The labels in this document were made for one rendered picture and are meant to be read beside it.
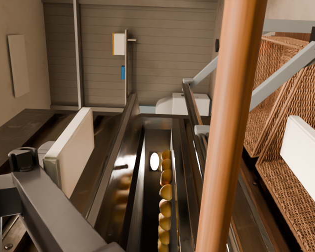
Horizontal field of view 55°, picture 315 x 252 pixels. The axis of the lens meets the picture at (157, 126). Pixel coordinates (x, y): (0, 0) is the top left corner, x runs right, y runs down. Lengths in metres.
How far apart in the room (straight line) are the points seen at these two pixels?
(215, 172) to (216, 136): 0.03
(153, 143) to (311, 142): 1.74
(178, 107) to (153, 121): 5.66
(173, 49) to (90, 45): 2.10
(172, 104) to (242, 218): 6.56
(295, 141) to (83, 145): 0.13
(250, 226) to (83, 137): 0.86
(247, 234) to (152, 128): 1.06
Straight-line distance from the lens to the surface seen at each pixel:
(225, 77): 0.24
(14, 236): 1.01
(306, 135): 0.19
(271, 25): 1.14
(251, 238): 0.97
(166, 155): 1.75
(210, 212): 0.29
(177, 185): 1.17
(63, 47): 8.36
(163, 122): 1.85
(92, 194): 0.87
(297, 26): 1.17
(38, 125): 1.77
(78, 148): 0.18
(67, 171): 0.16
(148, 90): 8.13
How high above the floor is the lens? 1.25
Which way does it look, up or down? level
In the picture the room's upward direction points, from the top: 88 degrees counter-clockwise
